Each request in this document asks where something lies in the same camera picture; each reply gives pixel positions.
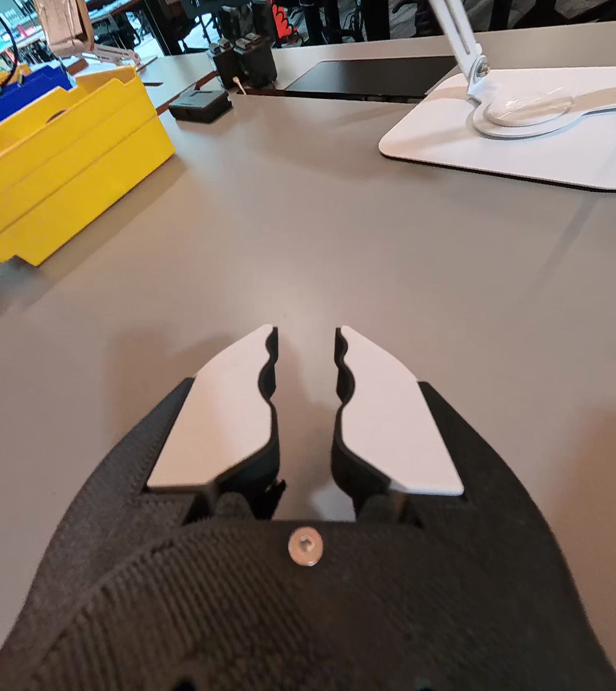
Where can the blue plastic bin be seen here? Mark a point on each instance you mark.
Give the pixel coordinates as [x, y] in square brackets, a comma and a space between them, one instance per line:
[11, 97]

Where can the black desk mat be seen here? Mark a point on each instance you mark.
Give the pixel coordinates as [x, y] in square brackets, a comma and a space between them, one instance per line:
[372, 78]

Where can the black battery charger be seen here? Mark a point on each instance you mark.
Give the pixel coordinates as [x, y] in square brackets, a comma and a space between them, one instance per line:
[248, 62]

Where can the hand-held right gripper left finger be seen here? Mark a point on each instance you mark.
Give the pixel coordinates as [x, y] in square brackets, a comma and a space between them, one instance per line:
[221, 421]

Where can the small black box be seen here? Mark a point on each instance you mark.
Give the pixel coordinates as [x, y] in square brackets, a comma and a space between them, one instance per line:
[200, 105]

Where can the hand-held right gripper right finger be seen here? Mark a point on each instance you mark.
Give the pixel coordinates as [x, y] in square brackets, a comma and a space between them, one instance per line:
[389, 421]

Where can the yellow plastic bin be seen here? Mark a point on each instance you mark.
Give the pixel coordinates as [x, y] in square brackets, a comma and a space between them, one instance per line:
[70, 178]

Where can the brown cardboard piece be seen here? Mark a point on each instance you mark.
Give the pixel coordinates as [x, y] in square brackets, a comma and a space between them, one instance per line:
[65, 24]

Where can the grey desk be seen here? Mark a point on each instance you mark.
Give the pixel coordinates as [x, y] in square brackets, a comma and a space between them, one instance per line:
[340, 243]

